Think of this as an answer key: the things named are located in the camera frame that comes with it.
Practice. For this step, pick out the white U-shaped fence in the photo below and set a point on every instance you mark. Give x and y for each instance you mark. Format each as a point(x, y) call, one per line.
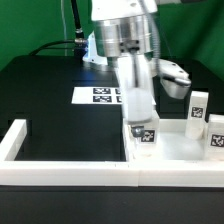
point(174, 173)

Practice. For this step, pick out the white square table top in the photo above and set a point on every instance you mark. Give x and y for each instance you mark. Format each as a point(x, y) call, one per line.
point(172, 144)

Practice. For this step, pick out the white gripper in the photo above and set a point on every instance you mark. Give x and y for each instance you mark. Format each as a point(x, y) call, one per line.
point(134, 74)

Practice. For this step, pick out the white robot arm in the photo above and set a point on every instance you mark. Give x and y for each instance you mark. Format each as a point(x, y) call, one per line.
point(126, 38)

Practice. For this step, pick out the white marker base plate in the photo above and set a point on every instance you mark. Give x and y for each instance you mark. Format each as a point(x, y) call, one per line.
point(96, 95)

